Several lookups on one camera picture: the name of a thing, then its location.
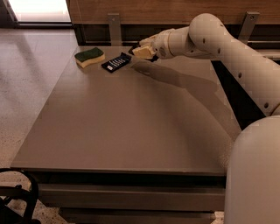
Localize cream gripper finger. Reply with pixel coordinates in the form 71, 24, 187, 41
132, 45, 156, 60
139, 34, 157, 46

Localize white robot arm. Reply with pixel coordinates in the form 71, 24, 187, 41
132, 13, 280, 224

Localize black chocolate rxbar wrapper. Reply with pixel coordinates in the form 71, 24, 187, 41
129, 45, 158, 61

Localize right metal wall bracket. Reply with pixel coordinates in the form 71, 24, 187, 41
238, 11, 260, 45

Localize bright window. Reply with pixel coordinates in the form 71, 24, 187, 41
8, 0, 71, 22

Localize green and yellow sponge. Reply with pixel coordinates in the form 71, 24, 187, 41
74, 47, 105, 68

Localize blue blueberry rxbar wrapper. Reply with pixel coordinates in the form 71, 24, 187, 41
101, 52, 131, 73

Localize left metal wall bracket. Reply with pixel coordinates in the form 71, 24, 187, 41
108, 13, 123, 46

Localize grey table drawer front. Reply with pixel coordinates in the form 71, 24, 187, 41
38, 184, 225, 212

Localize black chair frame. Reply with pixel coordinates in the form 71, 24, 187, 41
0, 171, 41, 224

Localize metal wall bracket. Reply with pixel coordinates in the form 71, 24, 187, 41
108, 13, 123, 46
238, 11, 260, 45

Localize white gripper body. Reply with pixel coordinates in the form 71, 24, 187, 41
152, 29, 173, 60

